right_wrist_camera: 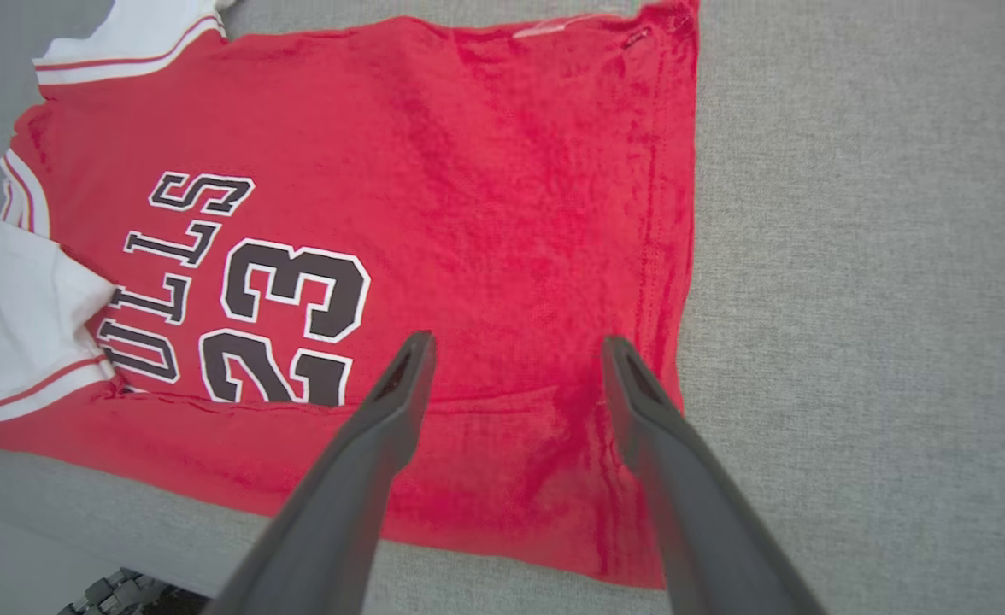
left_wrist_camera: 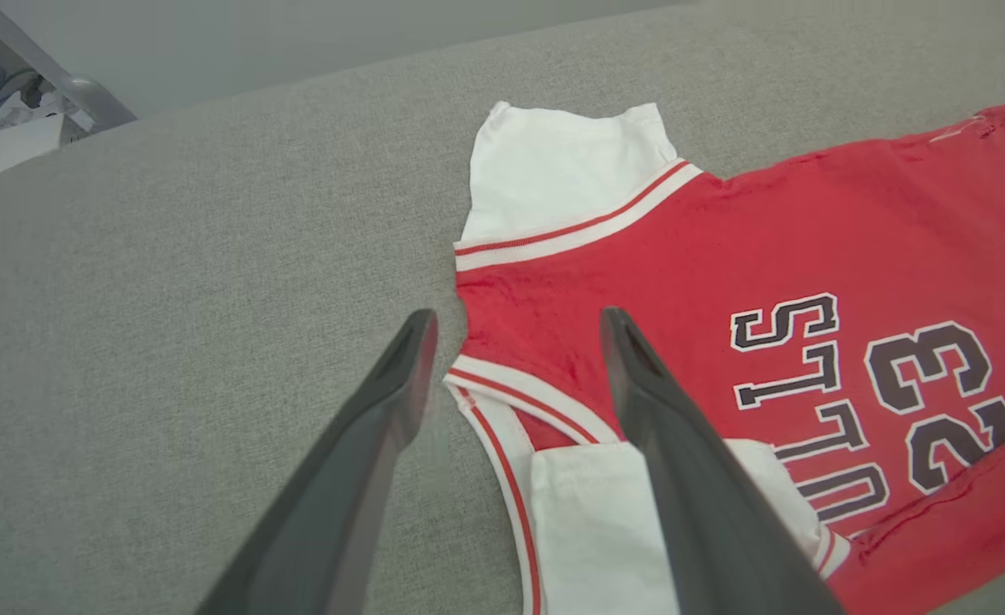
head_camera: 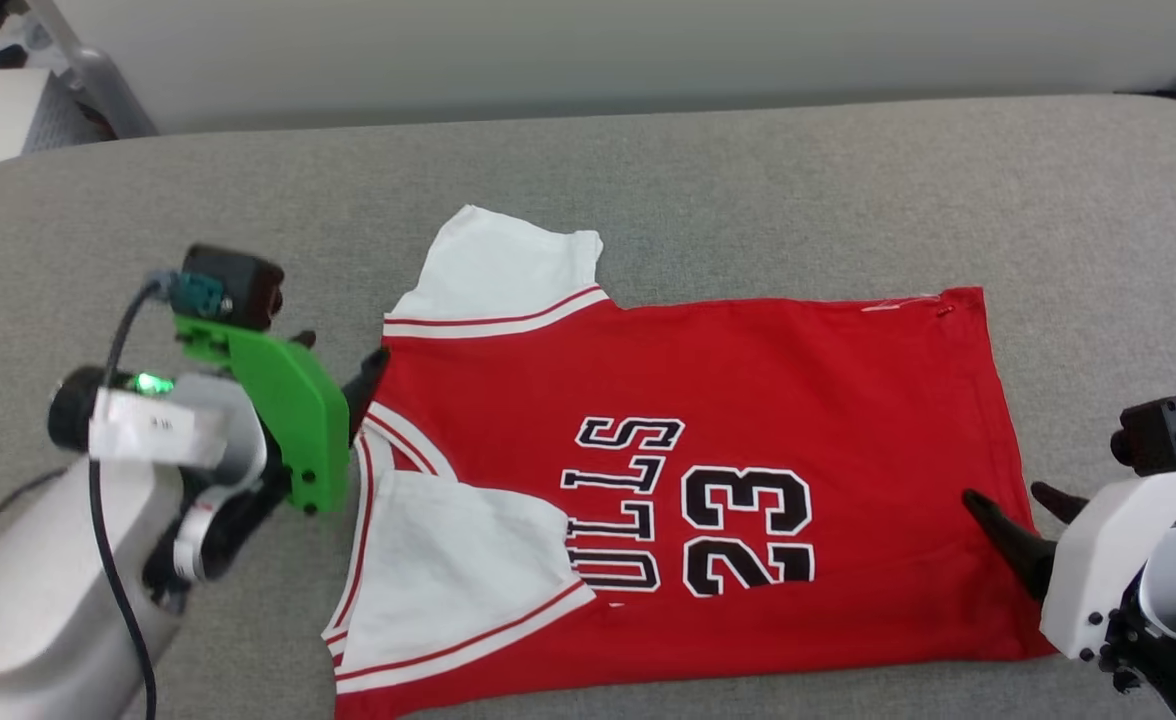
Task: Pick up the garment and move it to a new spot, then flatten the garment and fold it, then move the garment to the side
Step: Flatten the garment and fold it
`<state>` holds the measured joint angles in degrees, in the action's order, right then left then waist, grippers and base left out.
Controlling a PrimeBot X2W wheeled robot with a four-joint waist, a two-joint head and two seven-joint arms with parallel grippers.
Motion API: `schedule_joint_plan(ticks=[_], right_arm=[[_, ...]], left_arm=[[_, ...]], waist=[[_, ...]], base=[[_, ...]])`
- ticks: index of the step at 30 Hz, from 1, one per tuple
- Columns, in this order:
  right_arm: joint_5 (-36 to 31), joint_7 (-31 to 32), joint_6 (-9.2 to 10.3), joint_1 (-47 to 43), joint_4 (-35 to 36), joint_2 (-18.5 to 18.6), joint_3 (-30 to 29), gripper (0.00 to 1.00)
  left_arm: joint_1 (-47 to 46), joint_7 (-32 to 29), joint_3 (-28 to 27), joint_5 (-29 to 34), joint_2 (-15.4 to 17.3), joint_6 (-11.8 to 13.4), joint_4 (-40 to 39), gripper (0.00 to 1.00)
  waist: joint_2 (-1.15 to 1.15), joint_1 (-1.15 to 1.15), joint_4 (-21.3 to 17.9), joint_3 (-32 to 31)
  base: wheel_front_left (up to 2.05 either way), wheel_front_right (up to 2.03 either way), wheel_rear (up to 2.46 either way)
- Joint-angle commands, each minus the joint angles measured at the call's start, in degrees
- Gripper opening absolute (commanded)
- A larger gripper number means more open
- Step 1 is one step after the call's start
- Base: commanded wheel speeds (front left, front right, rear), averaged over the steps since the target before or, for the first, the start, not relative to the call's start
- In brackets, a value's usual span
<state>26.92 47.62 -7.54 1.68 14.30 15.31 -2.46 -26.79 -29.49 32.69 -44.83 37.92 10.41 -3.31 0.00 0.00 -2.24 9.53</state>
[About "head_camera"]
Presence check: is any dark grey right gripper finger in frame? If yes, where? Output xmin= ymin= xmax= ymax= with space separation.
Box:
xmin=1031 ymin=482 xmax=1089 ymax=527
xmin=963 ymin=490 xmax=1057 ymax=601

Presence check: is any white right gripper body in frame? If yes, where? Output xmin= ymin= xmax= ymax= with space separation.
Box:
xmin=1040 ymin=465 xmax=1176 ymax=661

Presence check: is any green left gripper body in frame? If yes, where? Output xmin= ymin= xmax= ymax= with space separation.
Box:
xmin=173 ymin=312 xmax=354 ymax=517

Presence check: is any red and white basketball jersey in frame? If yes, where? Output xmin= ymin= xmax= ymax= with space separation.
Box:
xmin=321 ymin=205 xmax=1057 ymax=720

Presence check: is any grey metal stand leg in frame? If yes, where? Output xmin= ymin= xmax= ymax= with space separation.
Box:
xmin=23 ymin=0 xmax=159 ymax=139

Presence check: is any white backdrop panel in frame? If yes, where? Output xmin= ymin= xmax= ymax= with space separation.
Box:
xmin=48 ymin=0 xmax=1176 ymax=136

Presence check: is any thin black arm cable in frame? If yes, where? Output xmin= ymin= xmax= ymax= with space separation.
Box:
xmin=0 ymin=468 xmax=69 ymax=576
xmin=88 ymin=270 xmax=174 ymax=720

